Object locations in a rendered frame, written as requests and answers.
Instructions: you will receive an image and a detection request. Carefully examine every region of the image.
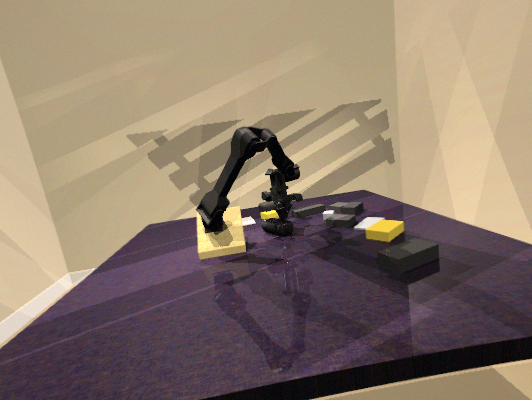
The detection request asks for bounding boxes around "white cube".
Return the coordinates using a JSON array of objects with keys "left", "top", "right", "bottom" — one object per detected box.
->
[{"left": 323, "top": 210, "right": 334, "bottom": 220}]

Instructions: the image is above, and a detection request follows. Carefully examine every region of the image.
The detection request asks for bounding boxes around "dark grey controller unit with white label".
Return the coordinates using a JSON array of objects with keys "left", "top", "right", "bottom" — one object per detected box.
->
[{"left": 261, "top": 218, "right": 294, "bottom": 236}]

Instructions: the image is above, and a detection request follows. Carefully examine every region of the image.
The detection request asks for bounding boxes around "white flat bar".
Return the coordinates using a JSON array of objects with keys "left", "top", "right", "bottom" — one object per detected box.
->
[{"left": 353, "top": 217, "right": 385, "bottom": 230}]

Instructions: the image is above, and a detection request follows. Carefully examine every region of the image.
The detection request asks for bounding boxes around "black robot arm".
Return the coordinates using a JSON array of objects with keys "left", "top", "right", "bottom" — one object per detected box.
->
[{"left": 196, "top": 127, "right": 300, "bottom": 233}]

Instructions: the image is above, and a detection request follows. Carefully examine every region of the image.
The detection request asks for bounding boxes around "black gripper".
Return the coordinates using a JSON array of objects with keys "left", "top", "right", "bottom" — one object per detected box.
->
[{"left": 258, "top": 184, "right": 303, "bottom": 223}]

